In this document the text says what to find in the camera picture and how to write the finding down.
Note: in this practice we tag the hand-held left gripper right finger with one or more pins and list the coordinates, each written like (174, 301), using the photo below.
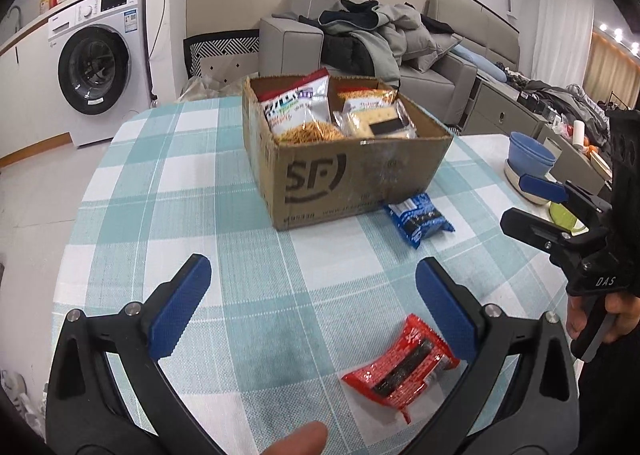
(445, 315)

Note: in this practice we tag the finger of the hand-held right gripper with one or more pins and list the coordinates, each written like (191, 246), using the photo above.
(545, 187)
(535, 230)

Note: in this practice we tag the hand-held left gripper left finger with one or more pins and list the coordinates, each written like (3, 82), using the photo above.
(182, 305)

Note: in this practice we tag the red cookie packet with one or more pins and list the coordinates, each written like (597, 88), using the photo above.
(400, 370)

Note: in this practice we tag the blue cookie packet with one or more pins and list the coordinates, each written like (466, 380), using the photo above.
(417, 222)

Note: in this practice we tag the clear cracker packet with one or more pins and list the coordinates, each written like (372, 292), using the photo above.
(375, 122)

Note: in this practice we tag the brown cardboard box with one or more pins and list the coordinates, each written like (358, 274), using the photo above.
(325, 175)

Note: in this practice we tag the yellow noodle snack packet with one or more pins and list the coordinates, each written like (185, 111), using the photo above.
(367, 96)

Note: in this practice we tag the white red snack bag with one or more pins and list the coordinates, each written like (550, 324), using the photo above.
(300, 105)

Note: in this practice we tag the person's right forearm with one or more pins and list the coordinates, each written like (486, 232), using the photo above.
(610, 405)

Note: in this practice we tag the person's right hand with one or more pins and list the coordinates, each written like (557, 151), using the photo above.
(625, 315)

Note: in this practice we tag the person's left hand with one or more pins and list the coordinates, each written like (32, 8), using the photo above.
(300, 442)

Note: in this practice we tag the blue bowl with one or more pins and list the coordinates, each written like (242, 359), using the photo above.
(525, 170)
(530, 145)

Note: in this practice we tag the white bowl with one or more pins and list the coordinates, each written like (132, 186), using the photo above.
(515, 185)

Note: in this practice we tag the green plate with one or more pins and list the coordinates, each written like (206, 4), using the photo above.
(565, 216)

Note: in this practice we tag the grey low table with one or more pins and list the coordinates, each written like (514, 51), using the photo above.
(575, 165)

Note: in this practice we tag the white paper roll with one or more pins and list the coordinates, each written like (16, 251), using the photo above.
(578, 135)

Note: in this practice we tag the grey side cabinet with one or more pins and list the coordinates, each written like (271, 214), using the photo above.
(500, 110)

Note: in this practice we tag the pile of dark clothes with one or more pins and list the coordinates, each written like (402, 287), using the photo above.
(560, 97)

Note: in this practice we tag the beige curtain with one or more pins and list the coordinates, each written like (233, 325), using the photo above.
(612, 70)

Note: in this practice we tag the light blue pillow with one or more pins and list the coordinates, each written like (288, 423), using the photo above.
(475, 60)

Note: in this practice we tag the white curtain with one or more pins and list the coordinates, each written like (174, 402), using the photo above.
(560, 25)

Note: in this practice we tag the white shoe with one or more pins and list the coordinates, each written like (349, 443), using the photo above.
(12, 382)
(32, 415)

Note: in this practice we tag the pile of grey black jackets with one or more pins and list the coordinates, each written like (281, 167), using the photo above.
(395, 35)

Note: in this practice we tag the clear plastic bag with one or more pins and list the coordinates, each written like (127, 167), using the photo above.
(200, 87)

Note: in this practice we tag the white washing machine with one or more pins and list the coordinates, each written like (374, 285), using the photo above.
(135, 85)

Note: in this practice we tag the white counter cabinet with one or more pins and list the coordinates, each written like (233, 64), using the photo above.
(30, 100)

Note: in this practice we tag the black patterned chair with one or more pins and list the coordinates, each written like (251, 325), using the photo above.
(220, 47)

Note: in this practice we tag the grey sofa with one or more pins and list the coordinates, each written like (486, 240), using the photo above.
(290, 50)

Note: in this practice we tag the yellow bottle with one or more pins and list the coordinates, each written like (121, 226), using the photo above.
(45, 2)

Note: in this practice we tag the metal faucet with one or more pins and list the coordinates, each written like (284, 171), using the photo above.
(15, 15)

